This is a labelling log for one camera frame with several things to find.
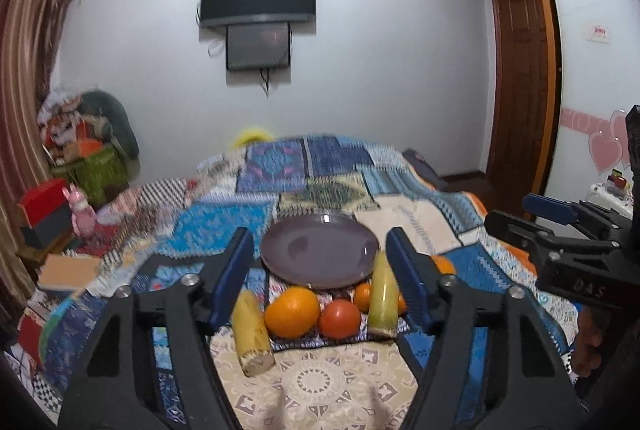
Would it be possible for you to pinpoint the red tomato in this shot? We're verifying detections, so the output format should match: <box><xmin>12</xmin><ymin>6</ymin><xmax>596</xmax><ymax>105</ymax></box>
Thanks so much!
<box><xmin>318</xmin><ymin>299</ymin><xmax>361</xmax><ymax>340</ymax></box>

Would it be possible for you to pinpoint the red and black box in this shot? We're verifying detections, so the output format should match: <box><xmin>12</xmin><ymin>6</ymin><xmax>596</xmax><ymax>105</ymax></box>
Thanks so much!
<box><xmin>16</xmin><ymin>177</ymin><xmax>72</xmax><ymax>249</ymax></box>

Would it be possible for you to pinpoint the right human hand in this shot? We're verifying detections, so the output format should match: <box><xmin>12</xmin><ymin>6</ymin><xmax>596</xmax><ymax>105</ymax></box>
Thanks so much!
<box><xmin>570</xmin><ymin>307</ymin><xmax>602</xmax><ymax>378</ymax></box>

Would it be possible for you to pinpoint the striped brown curtain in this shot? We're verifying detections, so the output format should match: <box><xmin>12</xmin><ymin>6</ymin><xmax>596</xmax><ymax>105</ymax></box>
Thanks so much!
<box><xmin>1</xmin><ymin>0</ymin><xmax>71</xmax><ymax>323</ymax></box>

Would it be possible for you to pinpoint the pink rabbit toy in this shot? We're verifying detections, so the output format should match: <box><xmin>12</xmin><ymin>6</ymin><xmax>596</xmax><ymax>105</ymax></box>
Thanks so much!
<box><xmin>63</xmin><ymin>184</ymin><xmax>96</xmax><ymax>238</ymax></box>

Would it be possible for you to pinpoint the dark purple round plate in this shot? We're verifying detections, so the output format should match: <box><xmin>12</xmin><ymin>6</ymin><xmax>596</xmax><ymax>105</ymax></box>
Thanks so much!
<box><xmin>260</xmin><ymin>212</ymin><xmax>380</xmax><ymax>290</ymax></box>

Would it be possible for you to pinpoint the brown wooden wardrobe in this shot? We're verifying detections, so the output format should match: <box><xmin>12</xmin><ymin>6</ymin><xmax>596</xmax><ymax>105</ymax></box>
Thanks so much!
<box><xmin>425</xmin><ymin>0</ymin><xmax>640</xmax><ymax>221</ymax></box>

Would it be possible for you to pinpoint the dark blue pillow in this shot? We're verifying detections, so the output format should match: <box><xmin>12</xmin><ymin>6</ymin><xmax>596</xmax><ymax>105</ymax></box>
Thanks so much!
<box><xmin>402</xmin><ymin>148</ymin><xmax>448</xmax><ymax>191</ymax></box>

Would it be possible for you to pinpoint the small mandarin orange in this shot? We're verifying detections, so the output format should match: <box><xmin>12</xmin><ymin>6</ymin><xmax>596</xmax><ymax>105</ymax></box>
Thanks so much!
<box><xmin>352</xmin><ymin>283</ymin><xmax>372</xmax><ymax>313</ymax></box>

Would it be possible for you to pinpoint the yellow green corn piece long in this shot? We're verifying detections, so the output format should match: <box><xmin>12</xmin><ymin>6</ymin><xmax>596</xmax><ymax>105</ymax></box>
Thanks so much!
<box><xmin>368</xmin><ymin>252</ymin><xmax>399</xmax><ymax>338</ymax></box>

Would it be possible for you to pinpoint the brown wooden door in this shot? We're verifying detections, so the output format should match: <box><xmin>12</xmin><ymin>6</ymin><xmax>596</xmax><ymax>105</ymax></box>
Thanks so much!
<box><xmin>488</xmin><ymin>0</ymin><xmax>548</xmax><ymax>216</ymax></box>

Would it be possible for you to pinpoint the pile of clothes and toys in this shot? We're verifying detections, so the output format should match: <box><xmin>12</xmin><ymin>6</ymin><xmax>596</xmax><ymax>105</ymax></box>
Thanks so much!
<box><xmin>37</xmin><ymin>90</ymin><xmax>139</xmax><ymax>165</ymax></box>

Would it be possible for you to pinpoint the yellow corn piece short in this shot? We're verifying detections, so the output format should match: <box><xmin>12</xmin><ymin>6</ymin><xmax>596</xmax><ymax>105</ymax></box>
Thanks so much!
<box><xmin>231</xmin><ymin>289</ymin><xmax>276</xmax><ymax>377</ymax></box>

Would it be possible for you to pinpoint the yellow round object behind bed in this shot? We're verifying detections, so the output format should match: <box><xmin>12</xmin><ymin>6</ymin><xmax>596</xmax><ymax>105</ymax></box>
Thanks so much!
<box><xmin>232</xmin><ymin>127</ymin><xmax>273</xmax><ymax>148</ymax></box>

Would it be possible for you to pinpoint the tan cardboard box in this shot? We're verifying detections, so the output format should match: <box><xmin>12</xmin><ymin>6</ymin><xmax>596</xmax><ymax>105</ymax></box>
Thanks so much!
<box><xmin>38</xmin><ymin>254</ymin><xmax>102</xmax><ymax>292</ymax></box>

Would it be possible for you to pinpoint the blue patchwork bed blanket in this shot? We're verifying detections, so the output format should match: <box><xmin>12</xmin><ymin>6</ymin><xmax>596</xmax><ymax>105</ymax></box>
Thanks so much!
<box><xmin>1</xmin><ymin>135</ymin><xmax>578</xmax><ymax>429</ymax></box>

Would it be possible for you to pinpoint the large orange with sticker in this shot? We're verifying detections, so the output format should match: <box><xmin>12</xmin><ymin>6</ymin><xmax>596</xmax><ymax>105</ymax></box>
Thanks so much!
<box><xmin>264</xmin><ymin>287</ymin><xmax>321</xmax><ymax>339</ymax></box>

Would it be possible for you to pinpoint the green storage box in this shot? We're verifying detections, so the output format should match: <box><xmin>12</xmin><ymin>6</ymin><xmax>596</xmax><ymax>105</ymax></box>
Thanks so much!
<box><xmin>51</xmin><ymin>145</ymin><xmax>129</xmax><ymax>208</ymax></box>

